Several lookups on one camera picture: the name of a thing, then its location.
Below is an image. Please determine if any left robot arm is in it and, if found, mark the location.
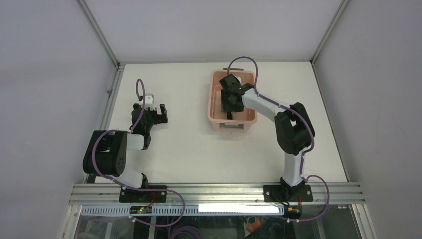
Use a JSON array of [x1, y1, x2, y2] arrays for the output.
[[83, 103, 168, 202]]

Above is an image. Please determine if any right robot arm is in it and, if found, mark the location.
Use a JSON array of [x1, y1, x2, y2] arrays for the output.
[[219, 74, 315, 202]]

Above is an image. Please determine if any pink plastic bin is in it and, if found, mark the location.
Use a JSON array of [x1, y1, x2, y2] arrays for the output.
[[207, 68, 258, 133]]

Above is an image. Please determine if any orange object under table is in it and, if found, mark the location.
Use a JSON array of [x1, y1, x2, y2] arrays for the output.
[[244, 216, 266, 234]]

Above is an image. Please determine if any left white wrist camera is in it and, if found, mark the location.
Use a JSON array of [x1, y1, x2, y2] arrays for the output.
[[139, 94, 156, 111]]

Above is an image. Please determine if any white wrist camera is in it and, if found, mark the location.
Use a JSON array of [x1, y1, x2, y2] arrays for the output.
[[236, 76, 243, 85], [139, 94, 156, 111]]

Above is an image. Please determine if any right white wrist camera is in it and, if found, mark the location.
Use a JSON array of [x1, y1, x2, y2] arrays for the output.
[[236, 76, 243, 85]]

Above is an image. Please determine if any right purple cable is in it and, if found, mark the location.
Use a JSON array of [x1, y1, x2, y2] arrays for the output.
[[226, 56, 330, 222]]

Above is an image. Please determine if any purple cable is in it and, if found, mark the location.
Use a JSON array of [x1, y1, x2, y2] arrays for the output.
[[226, 56, 330, 222], [92, 79, 186, 228]]

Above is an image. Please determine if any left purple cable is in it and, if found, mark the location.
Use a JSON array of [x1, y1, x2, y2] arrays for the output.
[[92, 79, 186, 228]]

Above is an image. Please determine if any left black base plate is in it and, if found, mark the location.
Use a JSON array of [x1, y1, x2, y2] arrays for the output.
[[118, 185, 167, 204]]

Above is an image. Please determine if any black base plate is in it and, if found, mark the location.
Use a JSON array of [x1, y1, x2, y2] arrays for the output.
[[118, 185, 167, 204], [263, 184, 314, 203]]

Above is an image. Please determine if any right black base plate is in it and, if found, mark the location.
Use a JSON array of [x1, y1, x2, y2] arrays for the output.
[[263, 184, 314, 203]]

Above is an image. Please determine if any white slotted cable duct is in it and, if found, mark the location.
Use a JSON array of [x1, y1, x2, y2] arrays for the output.
[[81, 203, 284, 217]]

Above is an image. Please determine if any aluminium mounting rail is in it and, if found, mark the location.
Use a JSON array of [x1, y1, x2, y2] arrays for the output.
[[69, 182, 366, 205]]

